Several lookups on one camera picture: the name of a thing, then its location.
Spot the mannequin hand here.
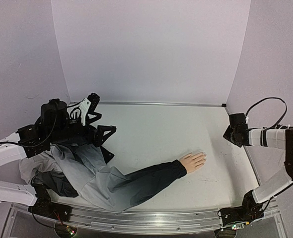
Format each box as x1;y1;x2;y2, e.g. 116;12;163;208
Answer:
179;152;207;174

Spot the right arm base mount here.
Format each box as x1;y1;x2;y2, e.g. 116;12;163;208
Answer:
217;190;271;228

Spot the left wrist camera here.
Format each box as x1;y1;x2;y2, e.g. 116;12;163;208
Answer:
79;93;100;126

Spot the grey black jacket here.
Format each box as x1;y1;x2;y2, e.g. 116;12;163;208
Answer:
19;140;187;211

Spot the black right camera cable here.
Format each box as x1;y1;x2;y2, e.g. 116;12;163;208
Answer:
245;97;288;128

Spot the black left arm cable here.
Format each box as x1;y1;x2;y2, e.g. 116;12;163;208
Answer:
68;108;84;122

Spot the aluminium front rail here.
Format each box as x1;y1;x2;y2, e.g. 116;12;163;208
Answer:
47;201;224;235

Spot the aluminium table rail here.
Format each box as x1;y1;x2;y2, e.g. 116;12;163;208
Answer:
227;109;265;191
99;101;222;108

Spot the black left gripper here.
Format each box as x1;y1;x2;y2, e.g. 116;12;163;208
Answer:
50;113;118;147

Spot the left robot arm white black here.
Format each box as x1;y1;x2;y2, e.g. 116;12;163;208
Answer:
0;94;116;167

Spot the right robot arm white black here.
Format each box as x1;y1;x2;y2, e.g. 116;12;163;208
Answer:
223;113;293;204

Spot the aluminium back table rail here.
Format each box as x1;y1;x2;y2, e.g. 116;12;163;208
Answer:
99;101;222;108

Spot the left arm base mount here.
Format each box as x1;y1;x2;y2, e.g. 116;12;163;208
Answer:
27;188;74;236

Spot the aluminium right table rail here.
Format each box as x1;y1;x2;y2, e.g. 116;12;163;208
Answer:
227;109;265;191

